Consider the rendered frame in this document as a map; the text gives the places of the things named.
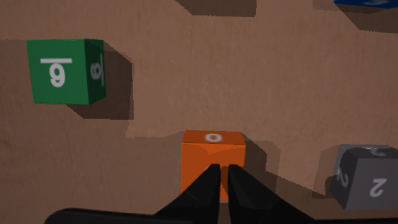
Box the green block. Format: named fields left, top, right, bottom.
left=26, top=38, right=106, bottom=105

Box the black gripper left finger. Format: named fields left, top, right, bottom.
left=44, top=164, right=221, bottom=224

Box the orange block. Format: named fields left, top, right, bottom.
left=181, top=130, right=247, bottom=200

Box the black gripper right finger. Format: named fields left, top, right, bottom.
left=227, top=164, right=398, bottom=224

